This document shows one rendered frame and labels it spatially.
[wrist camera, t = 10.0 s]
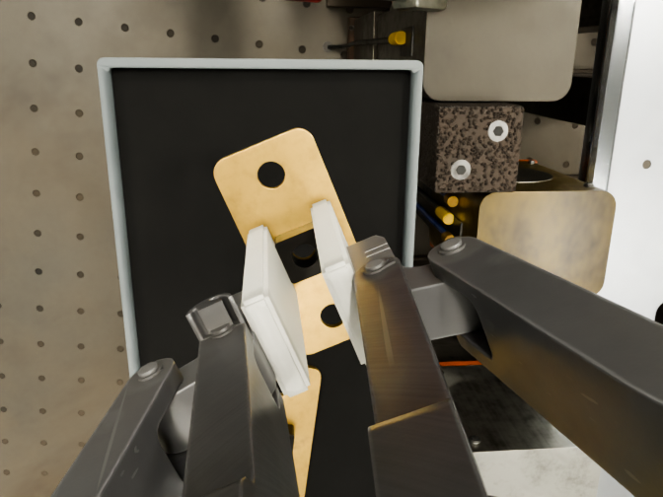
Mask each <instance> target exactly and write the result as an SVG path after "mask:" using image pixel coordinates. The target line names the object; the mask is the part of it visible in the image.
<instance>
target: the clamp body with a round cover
mask: <svg viewBox="0 0 663 497"><path fill-rule="evenodd" d="M616 208H617V202H616V199H615V197H614V195H613V194H612V193H610V192H608V191H606V190H604V189H601V188H599V187H596V186H594V184H593V183H591V182H584V181H581V180H579V179H576V178H574V177H570V176H567V175H565V174H562V173H560V172H557V171H555V170H552V169H550V168H547V167H545V166H542V165H540V164H538V161H536V160H519V165H518V175H517V183H516V189H515V191H513V192H464V193H436V192H434V191H433V190H431V189H430V188H429V187H428V186H427V185H425V184H424V183H423V182H422V181H421V180H419V179H417V193H416V211H415V213H416V214H417V215H418V217H419V218H420V219H421V220H422V221H423V222H424V223H425V224H426V225H427V226H428V227H429V241H430V246H431V247H432V248H434V247H436V246H438V245H439V244H441V243H443V242H445V241H446V240H448V239H451V238H454V237H473V238H477V239H479V240H481V241H483V242H485V243H488V244H490V245H492V246H494V247H496V248H498V249H502V250H504V251H506V252H508V253H510V254H512V255H515V256H517V257H519V258H521V259H523V260H525V261H527V262H530V263H532V264H534V265H536V266H538V267H540V268H542V269H544V270H546V271H548V272H550V273H552V274H554V275H557V276H559V277H561V278H563V279H565V280H567V281H570V282H572V283H574V284H576V285H578V286H580V287H582V288H585V289H587V290H589V291H591V292H593V293H595V294H598V293H599V292H600V291H601V289H602V288H603V286H604V283H605V277H606V270H607V264H608V258H609V251H610V245H611V238H612V232H613V227H614V220H615V214H616Z"/></svg>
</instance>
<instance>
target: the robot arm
mask: <svg viewBox="0 0 663 497"><path fill-rule="evenodd" d="M312 206H313V208H311V214H312V219H313V225H314V231H315V236H316V242H317V248H318V253H319V259H320V264H321V269H322V274H323V277H324V279H325V281H326V284H327V286H328V288H329V291H330V293H331V297H332V299H333V301H334V303H335V306H336V308H337V310H338V313H339V315H340V317H341V320H342V322H343V324H344V326H345V329H346V331H347V333H348V336H349V338H350V340H351V343H352V345H353V347H354V350H355V352H356V354H357V356H358V359H359V361H360V363H361V365H362V364H364V363H365V365H366V367H367V374H368V381H369V387H370V393H371V400H372V406H373V413H374V420H375V425H372V426H369V427H368V438H369V446H370V454H371V462H372V469H373V477H374V484H375V492H376V497H497V496H491V495H488V493H487V490H486V488H485V485H484V482H483V480H482V477H481V474H480V472H479V467H478V465H477V462H476V459H475V457H474V454H473V451H472V449H471V446H470V443H469V441H468V438H467V435H466V433H465V430H464V427H463V425H462V422H461V419H460V417H459V414H458V411H457V409H456V406H455V403H454V401H453V398H452V396H451V394H450V391H449V388H448V386H447V383H446V380H445V378H444V375H443V372H442V370H441V367H440V364H439V361H438V359H437V356H436V354H435V351H434V348H433V346H432V343H431V340H434V339H439V338H444V337H449V336H454V335H457V338H458V340H459V343H460V344H461V346H462V347H463V348H464V349H466V350H467V351H468V352H469V353H470V354H471V355H472V356H474V357H475V358H476V359H477V360H478V361H479V362H481V363H482V364H483V365H484V366H485V367H486V368H487V369H489V371H490V372H491V373H492V374H493V375H495V376H496V377H497V378H498V379H499V380H500V381H501V382H503V383H504V384H505V385H507V386H508V387H509V388H510V389H512V390H513V391H514V392H515V393H516V394H518V395H519V396H520V397H521V398H522V399H523V400H524V401H526V402H527V403H528V404H529V405H530V406H531V407H533V408H534V409H535V410H536V411H537V412H538V413H539V414H541V415H542V416H543V417H544V418H545V419H546V420H547V421H549V422H550V423H551V425H552V426H553V427H555V428H556V429H557V430H558V431H559V432H560V433H561V434H563V435H564V436H565V437H566V438H567V439H568V440H570V441H571V442H572V443H573V444H574V445H575V446H576V447H578V448H579V449H580V450H581V451H582V452H583V453H584V454H586V455H587V456H588V457H589V458H590V459H591V460H593V461H594V462H595V463H596V464H597V465H598V466H600V467H601V468H602V469H603V470H604V471H605V472H606V473H608V474H609V475H610V476H611V477H612V478H613V479H615V480H616V481H617V482H618V483H619V484H620V485H621V486H623V487H624V488H625V489H626V490H627V491H628V492H630V493H631V494H632V495H633V496H634V497H663V324H661V323H659V322H657V321H655V320H653V319H649V318H647V317H645V316H643V315H641V314H638V313H636V312H634V311H632V310H630V309H628V308H626V307H623V306H621V305H619V304H617V303H615V302H613V301H610V300H608V299H606V298H604V297H602V296H600V295H598V294H595V293H593V292H591V291H589V290H587V289H585V288H582V287H580V286H578V285H576V284H574V283H572V282H570V281H567V280H565V279H563V278H561V277H559V276H557V275H554V274H552V273H550V272H548V271H546V270H544V269H542V268H540V267H538V266H536V265H534V264H532V263H530V262H527V261H525V260H523V259H521V258H519V257H517V256H515V255H512V254H510V253H508V252H506V251H504V250H502V249H499V248H496V247H494V246H492V245H490V244H488V243H485V242H483V241H481V240H479V239H477V238H473V237H454V238H451V239H448V240H446V241H445V242H443V243H441V244H439V245H438V246H436V247H434V248H433V249H432V250H431V251H430V252H429V253H428V256H427V257H428V259H429V262H430V264H427V265H422V266H418V267H404V266H402V264H401V262H400V260H399V259H398V258H397V257H395V256H394V254H393V252H392V250H391V249H390V247H389V245H388V243H387V241H386V240H385V238H384V237H380V236H376V235H375V236H373V237H370V238H368V239H365V240H363V241H361V242H358V243H356V244H353V245H351V246H349V245H348V244H347V241H346V239H345V237H344V234H343V232H342V229H341V227H340V225H339V223H338V221H337V218H336V216H335V213H334V211H333V208H332V205H331V202H330V201H326V200H325V199H324V200H322V201H319V202H317V203H314V204H312ZM186 318H187V320H188V322H189V323H190V325H191V327H192V329H193V331H194V333H195V335H196V337H197V339H198V340H199V348H198V357H197V358H196V359H194V360H193V361H191V362H189V363H188V364H186V365H184V366H182V367H181V368H178V367H177V365H176V363H175V361H174V360H173V359H172V358H164V359H160V360H157V361H155V362H149V363H147V364H146V365H144V366H142V367H141V368H140V369H139V371H138V372H136V373H135V374H134V375H133V376H132V377H131V378H130V379H129V380H128V382H127V383H126V385H125V386H124V388H123V389H122V391H121V392H120V394H119V395H118V397H117V398H116V399H115V401H114V402H113V404H112V405H111V407H110V409H109V410H108V412H107V413H106V415H105V416H104V418H103V419H102V421H101V422H100V424H99V425H98V427H97V428H96V430H95V431H94V433H93V434H92V436H91V437H90V439H89V440H88V442H87V443H86V445H85V446H84V448H83V449H82V451H81V452H80V454H79V455H78V457H77V458H76V460H75V461H74V462H73V463H72V465H71V466H70V468H69V469H68V471H67V472H66V474H65V475H64V477H63V478H62V480H61V481H60V483H59V484H58V486H57V487H56V489H55V490H54V492H53V493H52V495H51V496H50V497H300V494H299V488H298V482H297V476H296V470H295V464H294V459H293V453H292V447H291V442H290V436H289V430H288V424H287V418H286V412H285V406H284V400H283V398H282V396H281V394H280V392H279V390H278V388H277V386H276V381H277V382H278V384H279V386H280V388H281V390H282V392H283V394H284V395H288V396H289V397H292V396H294V395H296V394H299V393H301V392H304V391H307V390H308V386H310V379H309V372H308V365H307V358H306V351H305V344H304V337H303V330H302V323H301V317H300V310H299V304H298V297H297V292H296V289H295V287H294V285H293V283H291V281H290V279H289V277H288V275H287V272H286V270H285V268H284V266H283V264H282V261H281V259H280V257H279V255H278V253H277V250H276V248H275V243H274V241H273V239H272V237H271V234H270V232H269V230H268V228H267V227H264V226H263V225H261V226H259V227H256V228H254V229H251V230H250V231H249V233H248V239H247V250H246V260H245V271H244V282H243V291H241V292H239V293H236V294H234V295H231V294H230V293H222V294H217V295H215V296H212V297H209V298H207V299H205V300H203V301H201V302H200V303H198V304H197V305H195V306H194V307H193V308H192V309H190V310H189V311H188V312H187V314H186Z"/></svg>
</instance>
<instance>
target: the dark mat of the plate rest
mask: <svg viewBox="0 0 663 497"><path fill-rule="evenodd" d="M111 74H112V84H113V94H114V104H115V114H116V124H117V135H118V145H119V155H120V164H121V174H122V185H123V195H124V205H125V215H126V225H127V235H128V245H129V255H130V265H131V275H132V285H133V295H134V306H135V315H136V325H137V335H138V345H139V355H140V366H141V367H142V366H144V365H146V364H147V363H149V362H155V361H157V360H160V359H164V358H172V359H173V360H174V361H175V363H176V365H177V367H178V368H181V367H182V366H184V365H186V364H188V363H189V362H191V361H193V360H194V359H196V358H197V357H198V348H199V340H198V339H197V337H196V335H195V333H194V331H193V329H192V327H191V325H190V323H189V322H188V320H187V318H186V314H187V312H188V311H189V310H190V309H192V308H193V307H194V306H195V305H197V304H198V303H200V302H201V301H203V300H205V299H207V298H209V297H212V296H215V295H217V294H222V293H230V294H231V295H234V294H236V293H239V292H241V291H243V282H244V271H245V260H246V250H247V246H246V244H245V242H244V240H243V238H242V235H241V233H240V231H239V229H238V227H237V225H236V223H235V221H234V219H233V216H232V214H231V212H230V210H229V208H228V206H227V204H226V202H225V200H224V197H223V195H222V193H221V191H220V189H219V187H218V185H217V183H216V180H215V178H214V168H215V166H216V164H217V162H218V161H219V160H220V159H222V158H224V157H226V156H228V155H231V154H233V153H236V152H238V151H240V150H243V149H245V148H248V147H250V146H252V145H255V144H257V143H259V142H261V141H263V140H266V139H268V138H271V137H273V136H275V135H278V134H280V133H283V132H285V131H287V130H290V129H293V128H303V129H306V130H307V131H309V132H310V133H311V134H312V136H313V138H314V140H315V142H316V145H317V147H318V150H319V152H320V155H321V157H322V160H323V162H324V164H325V167H326V169H327V172H328V174H329V177H330V179H331V183H332V186H333V188H334V191H335V193H336V196H337V198H338V200H339V203H340V205H341V208H342V210H343V213H344V215H345V218H346V220H347V223H348V225H349V228H350V230H351V233H352V235H353V237H354V240H355V241H356V242H357V243H358V242H361V241H363V240H365V239H368V238H370V237H373V236H375V235H376V236H380V237H384V238H385V240H386V241H387V243H388V245H389V247H390V249H391V250H392V252H393V254H394V256H395V257H397V258H398V259H399V260H400V262H401V263H402V257H403V235H404V214H405V173H406V152H407V131H408V110H409V88H410V71H409V70H321V69H188V68H112V70H111ZM306 358H307V365H310V366H314V367H316V368H318V369H319V371H320V373H321V385H320V392H319V399H318V406H317V413H316V420H315V427H314V434H313V441H312V448H311V454H310V461H309V468H308V476H307V483H306V490H305V496H304V497H376V492H375V484H374V477H373V469H372V462H371V454H370V446H369V438H368V427H369V426H372V425H375V420H374V413H373V406H372V400H371V393H370V387H369V381H368V374H367V367H366V365H365V363H364V364H362V365H361V363H360V361H359V359H358V356H357V354H356V352H355V350H354V347H353V345H352V343H351V340H350V339H347V340H345V341H342V342H340V343H339V344H336V345H334V346H331V347H329V348H326V349H324V350H321V351H319V352H316V353H314V354H309V355H306Z"/></svg>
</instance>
